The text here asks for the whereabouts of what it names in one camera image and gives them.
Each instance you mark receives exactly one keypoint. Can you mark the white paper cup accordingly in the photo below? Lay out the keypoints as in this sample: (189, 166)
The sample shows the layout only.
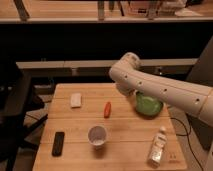
(97, 136)

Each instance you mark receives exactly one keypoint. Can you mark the clear plastic bottle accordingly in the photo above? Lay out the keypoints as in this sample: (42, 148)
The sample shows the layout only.
(157, 147)

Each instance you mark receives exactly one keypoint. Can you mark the red orange pepper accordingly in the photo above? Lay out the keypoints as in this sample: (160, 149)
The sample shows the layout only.
(107, 110)

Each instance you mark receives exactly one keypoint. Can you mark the green bowl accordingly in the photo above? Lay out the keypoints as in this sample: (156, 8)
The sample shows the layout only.
(147, 106)

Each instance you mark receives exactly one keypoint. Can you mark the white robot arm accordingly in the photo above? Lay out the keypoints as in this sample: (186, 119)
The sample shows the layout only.
(194, 99)

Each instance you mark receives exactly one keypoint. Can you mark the black remote control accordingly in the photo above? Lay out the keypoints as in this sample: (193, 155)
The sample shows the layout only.
(58, 144)

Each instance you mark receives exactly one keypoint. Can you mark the white sponge block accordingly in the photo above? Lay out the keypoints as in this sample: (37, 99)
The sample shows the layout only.
(76, 100)

